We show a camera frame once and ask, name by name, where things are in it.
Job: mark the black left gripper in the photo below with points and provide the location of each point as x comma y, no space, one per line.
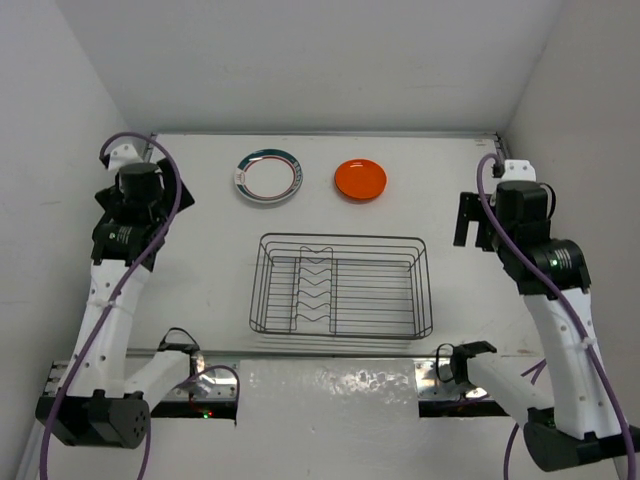
169,194

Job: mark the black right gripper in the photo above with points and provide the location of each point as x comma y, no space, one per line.
471,208

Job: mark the orange plastic plate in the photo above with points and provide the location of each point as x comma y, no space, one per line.
360,179

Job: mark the white plate teal red rim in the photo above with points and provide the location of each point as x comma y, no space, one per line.
268,176

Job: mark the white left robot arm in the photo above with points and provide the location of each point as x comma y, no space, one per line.
96,404

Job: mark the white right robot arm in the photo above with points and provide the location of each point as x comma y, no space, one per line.
581,422

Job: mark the grey wire dish rack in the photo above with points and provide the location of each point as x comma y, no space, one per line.
373,287

